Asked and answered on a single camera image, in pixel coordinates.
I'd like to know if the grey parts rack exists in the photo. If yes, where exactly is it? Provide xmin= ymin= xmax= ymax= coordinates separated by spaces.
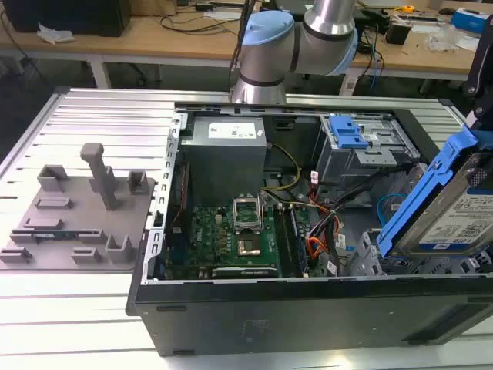
xmin=0 ymin=142 xmax=159 ymax=274

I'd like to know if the black graphics card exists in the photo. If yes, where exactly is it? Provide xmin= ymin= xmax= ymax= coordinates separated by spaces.
xmin=210 ymin=265 xmax=279 ymax=279

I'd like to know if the blue disk wire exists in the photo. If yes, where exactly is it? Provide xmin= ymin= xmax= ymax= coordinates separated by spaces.
xmin=376 ymin=193 xmax=406 ymax=233

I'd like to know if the black RAM slot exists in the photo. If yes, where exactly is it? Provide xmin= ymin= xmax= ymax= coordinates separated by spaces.
xmin=273 ymin=203 xmax=293 ymax=277

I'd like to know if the wooden desk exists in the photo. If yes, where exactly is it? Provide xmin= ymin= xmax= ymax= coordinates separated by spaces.
xmin=0 ymin=11 xmax=247 ymax=89
xmin=346 ymin=7 xmax=490 ymax=96

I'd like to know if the coloured power wire bundle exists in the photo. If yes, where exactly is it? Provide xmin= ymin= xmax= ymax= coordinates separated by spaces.
xmin=306 ymin=206 xmax=347 ymax=271

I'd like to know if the hard disk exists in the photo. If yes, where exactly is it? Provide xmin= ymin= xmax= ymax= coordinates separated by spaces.
xmin=376 ymin=123 xmax=493 ymax=260

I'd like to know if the blue cardboard box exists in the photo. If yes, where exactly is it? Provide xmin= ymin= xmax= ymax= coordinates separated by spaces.
xmin=450 ymin=8 xmax=491 ymax=35

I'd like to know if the white crumpled paper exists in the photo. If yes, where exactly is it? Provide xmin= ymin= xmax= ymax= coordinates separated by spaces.
xmin=36 ymin=22 xmax=75 ymax=44

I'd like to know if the grey power supply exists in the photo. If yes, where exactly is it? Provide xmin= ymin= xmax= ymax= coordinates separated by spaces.
xmin=179 ymin=116 xmax=270 ymax=202

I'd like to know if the black box on desk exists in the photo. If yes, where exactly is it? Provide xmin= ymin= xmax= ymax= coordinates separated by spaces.
xmin=2 ymin=0 xmax=132 ymax=39

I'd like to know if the metal drive cage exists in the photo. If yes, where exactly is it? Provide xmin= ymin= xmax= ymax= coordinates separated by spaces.
xmin=315 ymin=113 xmax=421 ymax=187

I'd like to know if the yellow and black wire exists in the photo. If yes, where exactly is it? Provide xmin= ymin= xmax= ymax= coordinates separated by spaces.
xmin=260 ymin=143 xmax=302 ymax=192

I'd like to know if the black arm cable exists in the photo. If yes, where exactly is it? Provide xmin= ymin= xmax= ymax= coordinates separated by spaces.
xmin=229 ymin=0 xmax=258 ymax=84

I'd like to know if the RAM stick on rack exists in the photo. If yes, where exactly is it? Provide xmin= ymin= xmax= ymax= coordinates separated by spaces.
xmin=32 ymin=230 xmax=84 ymax=241

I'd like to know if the black wire bundle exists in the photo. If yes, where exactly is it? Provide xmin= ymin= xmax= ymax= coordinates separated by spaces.
xmin=330 ymin=163 xmax=419 ymax=217

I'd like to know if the blue empty drive carrier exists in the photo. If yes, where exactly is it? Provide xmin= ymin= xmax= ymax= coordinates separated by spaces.
xmin=329 ymin=114 xmax=371 ymax=150

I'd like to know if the metal socket cover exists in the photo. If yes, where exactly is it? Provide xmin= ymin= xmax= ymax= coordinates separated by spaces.
xmin=233 ymin=196 xmax=265 ymax=233

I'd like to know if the clear plastic bag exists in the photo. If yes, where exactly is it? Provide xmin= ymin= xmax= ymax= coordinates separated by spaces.
xmin=424 ymin=25 xmax=458 ymax=52

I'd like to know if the installed RAM stick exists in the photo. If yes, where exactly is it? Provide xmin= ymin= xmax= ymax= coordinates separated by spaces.
xmin=289 ymin=206 xmax=310 ymax=273

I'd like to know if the metal disk bay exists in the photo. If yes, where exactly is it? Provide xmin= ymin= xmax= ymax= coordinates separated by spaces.
xmin=346 ymin=227 xmax=493 ymax=277

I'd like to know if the white hanging tag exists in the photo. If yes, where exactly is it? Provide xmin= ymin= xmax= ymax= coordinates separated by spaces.
xmin=340 ymin=75 xmax=358 ymax=96

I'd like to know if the black PC case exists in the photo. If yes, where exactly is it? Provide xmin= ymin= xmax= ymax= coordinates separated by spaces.
xmin=126 ymin=98 xmax=493 ymax=358

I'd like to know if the blue hanging cable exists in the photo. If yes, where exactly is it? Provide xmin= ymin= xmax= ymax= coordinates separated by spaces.
xmin=368 ymin=45 xmax=387 ymax=90

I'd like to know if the green motherboard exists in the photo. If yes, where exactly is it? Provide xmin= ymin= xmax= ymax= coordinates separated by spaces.
xmin=163 ymin=200 xmax=320 ymax=279

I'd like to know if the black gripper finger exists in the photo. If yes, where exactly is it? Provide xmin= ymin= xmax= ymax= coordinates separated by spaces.
xmin=466 ymin=96 xmax=493 ymax=130

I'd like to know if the small black box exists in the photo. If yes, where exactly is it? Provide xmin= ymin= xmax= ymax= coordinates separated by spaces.
xmin=385 ymin=19 xmax=414 ymax=45

